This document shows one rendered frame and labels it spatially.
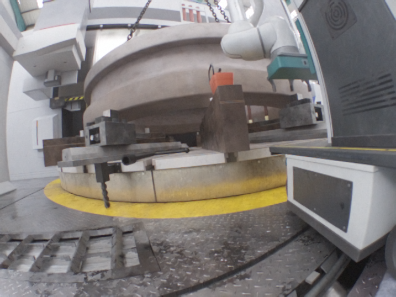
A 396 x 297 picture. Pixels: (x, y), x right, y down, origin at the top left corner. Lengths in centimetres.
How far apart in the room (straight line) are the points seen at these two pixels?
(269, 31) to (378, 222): 86
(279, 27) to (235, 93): 44
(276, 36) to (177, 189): 107
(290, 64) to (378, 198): 63
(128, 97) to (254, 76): 135
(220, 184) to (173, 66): 137
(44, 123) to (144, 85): 323
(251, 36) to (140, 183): 114
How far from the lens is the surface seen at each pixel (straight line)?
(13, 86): 600
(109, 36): 558
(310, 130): 200
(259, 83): 197
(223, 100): 98
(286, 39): 91
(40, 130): 467
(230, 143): 96
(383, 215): 53
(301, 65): 87
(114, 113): 195
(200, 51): 209
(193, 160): 113
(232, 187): 121
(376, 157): 41
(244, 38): 93
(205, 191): 119
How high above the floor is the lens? 37
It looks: 1 degrees down
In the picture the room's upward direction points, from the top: 6 degrees counter-clockwise
